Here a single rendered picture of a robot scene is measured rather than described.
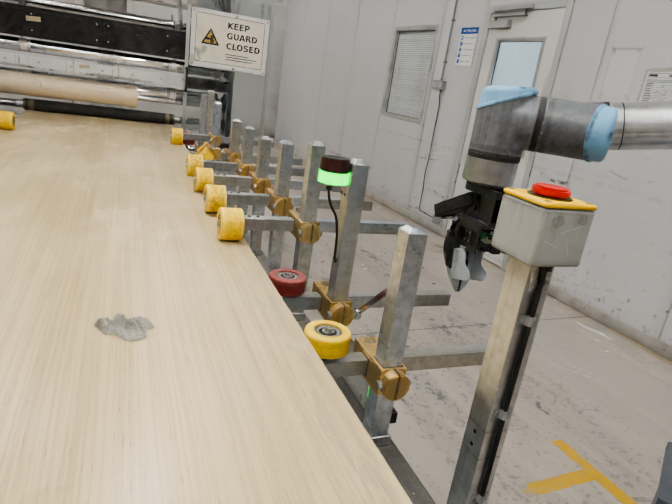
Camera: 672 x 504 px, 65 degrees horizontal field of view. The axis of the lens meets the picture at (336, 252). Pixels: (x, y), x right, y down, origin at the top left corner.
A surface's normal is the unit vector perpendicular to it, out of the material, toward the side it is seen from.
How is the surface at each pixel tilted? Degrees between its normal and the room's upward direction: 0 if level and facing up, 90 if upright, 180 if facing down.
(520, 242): 90
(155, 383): 0
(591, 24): 90
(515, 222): 90
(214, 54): 90
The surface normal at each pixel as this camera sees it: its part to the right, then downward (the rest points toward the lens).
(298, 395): 0.14, -0.94
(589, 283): -0.91, 0.00
